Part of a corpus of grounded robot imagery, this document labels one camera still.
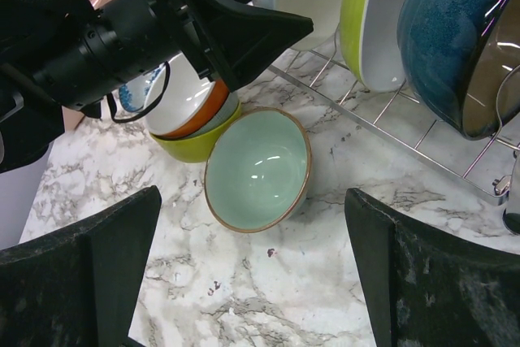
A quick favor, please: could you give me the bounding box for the mint green brown-rimmed bowl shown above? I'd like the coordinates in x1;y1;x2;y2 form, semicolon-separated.
204;107;313;233

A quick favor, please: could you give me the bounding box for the stainless steel dish rack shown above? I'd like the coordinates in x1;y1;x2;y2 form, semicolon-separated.
267;0;520;236

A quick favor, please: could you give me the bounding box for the white orange bowl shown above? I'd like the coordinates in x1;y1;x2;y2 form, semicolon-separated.
145;54;229;139

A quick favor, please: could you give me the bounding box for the grey patterned bowl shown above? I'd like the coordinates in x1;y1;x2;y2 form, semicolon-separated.
193;93;239;137

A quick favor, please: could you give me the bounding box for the dark teal beige bowl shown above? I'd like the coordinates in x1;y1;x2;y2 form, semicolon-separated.
397;0;519;140

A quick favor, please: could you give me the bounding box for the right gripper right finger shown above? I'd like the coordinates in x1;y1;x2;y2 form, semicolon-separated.
344;188;519;346

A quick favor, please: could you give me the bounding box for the lime green white bowl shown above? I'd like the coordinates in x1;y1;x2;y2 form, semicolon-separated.
339;0;405;93

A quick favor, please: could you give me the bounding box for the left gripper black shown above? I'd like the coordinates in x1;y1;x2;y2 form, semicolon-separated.
32;0;250;111

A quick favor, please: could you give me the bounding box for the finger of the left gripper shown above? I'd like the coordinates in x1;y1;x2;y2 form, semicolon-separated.
182;0;314;91

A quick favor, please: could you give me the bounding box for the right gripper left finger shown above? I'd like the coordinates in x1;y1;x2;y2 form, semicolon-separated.
1;186;162;346

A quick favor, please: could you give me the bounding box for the blue white patterned bowl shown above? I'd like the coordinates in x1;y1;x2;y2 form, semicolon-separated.
119;67;161;113

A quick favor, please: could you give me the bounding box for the yellow-green bottom bowl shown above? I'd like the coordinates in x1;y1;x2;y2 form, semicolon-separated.
150;102;241;163

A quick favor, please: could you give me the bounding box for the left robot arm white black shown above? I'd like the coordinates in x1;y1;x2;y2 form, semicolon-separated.
1;0;314;171

